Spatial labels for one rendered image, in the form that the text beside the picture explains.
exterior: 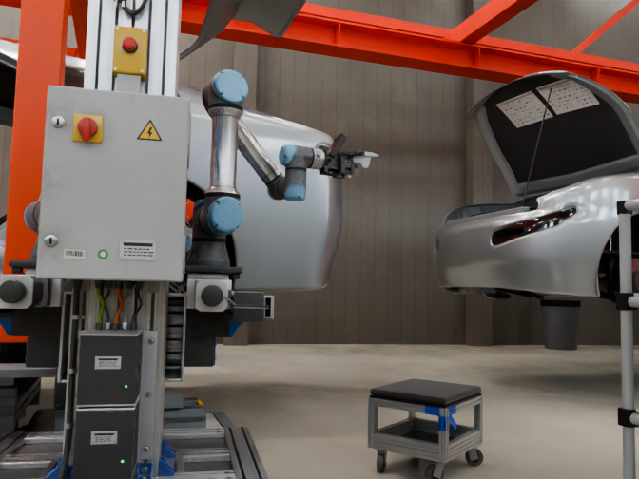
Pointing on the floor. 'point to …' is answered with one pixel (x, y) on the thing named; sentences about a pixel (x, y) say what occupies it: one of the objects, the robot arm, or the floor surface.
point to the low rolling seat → (416, 446)
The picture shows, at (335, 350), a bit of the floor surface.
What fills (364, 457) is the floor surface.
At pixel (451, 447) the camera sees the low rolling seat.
